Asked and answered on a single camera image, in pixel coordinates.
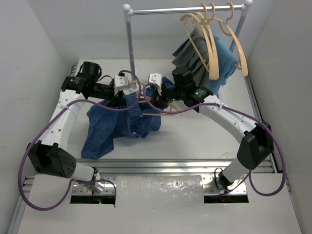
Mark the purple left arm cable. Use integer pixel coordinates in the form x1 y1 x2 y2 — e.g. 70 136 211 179
17 70 141 211

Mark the blue plaid shirt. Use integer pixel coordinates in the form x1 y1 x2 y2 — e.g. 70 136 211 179
81 76 182 160

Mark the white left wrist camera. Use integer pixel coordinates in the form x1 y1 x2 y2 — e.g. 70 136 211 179
114 75 130 96

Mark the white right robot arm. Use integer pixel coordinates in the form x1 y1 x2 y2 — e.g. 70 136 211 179
157 67 274 190

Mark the grey hanging garment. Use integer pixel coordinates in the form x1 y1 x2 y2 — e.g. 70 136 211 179
172 29 210 89

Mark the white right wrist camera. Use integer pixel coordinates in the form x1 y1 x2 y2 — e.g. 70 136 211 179
148 73 162 95

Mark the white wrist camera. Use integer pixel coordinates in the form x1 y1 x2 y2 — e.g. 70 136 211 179
114 75 130 96
148 73 162 95

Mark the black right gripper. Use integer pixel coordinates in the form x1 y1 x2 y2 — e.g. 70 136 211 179
146 81 184 108

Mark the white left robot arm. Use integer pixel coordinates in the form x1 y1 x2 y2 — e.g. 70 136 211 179
28 61 115 181

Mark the metal clothes rack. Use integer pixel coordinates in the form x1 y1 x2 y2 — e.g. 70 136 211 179
122 0 254 103

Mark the beige hanger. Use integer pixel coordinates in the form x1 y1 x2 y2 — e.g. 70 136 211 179
200 2 219 80
218 1 248 77
130 81 179 116
180 3 218 80

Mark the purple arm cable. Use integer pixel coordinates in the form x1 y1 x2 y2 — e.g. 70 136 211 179
17 70 141 211
143 82 287 196

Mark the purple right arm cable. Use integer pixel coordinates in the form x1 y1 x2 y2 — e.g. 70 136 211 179
143 82 287 196

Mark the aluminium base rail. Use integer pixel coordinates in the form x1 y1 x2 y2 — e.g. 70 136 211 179
23 62 276 197

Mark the light blue hanging garment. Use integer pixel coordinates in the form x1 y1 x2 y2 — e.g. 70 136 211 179
209 33 238 95

